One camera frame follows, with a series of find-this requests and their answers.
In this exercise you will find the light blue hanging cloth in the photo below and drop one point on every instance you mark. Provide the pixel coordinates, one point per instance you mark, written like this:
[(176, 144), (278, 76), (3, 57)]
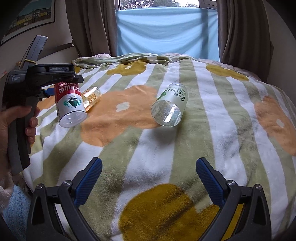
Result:
[(161, 30)]

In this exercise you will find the person's left hand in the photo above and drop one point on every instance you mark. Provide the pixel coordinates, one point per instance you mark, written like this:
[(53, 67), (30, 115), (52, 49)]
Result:
[(7, 117)]

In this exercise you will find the framed city picture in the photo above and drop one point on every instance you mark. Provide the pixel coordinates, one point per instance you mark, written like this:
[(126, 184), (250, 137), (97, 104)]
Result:
[(34, 14)]

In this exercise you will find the window frame with glass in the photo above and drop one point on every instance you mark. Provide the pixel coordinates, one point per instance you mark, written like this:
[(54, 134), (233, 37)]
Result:
[(138, 4)]

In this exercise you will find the white padded headboard cushion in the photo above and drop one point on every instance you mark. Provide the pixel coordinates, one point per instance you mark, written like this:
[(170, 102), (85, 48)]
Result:
[(63, 56)]

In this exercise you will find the striped floral fleece blanket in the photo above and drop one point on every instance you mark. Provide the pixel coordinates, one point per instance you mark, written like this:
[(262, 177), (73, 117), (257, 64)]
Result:
[(149, 188)]

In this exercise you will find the dark headboard shelf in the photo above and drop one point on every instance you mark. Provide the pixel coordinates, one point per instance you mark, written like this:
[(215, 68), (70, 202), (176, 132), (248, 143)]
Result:
[(48, 52)]

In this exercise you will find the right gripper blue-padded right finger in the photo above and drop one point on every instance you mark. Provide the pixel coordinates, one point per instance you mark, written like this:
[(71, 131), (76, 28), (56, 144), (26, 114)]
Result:
[(243, 211)]

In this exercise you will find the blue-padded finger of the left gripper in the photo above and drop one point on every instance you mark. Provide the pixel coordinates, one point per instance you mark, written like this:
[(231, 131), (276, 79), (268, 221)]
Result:
[(48, 92), (78, 79)]

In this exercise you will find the clear orange tinted cup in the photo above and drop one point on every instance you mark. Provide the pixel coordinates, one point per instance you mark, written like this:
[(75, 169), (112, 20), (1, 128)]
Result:
[(90, 97)]

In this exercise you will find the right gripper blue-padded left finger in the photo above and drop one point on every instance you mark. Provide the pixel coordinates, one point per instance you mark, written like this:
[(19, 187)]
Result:
[(43, 220)]

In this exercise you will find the left brown curtain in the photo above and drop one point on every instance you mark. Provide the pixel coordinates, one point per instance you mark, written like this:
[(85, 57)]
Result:
[(92, 26)]

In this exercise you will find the right brown curtain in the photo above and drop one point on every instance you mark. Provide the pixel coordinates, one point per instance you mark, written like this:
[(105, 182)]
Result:
[(243, 36)]

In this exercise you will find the brown curtain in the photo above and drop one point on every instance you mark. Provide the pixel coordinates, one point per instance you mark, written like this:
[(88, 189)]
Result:
[(92, 26), (243, 36)]

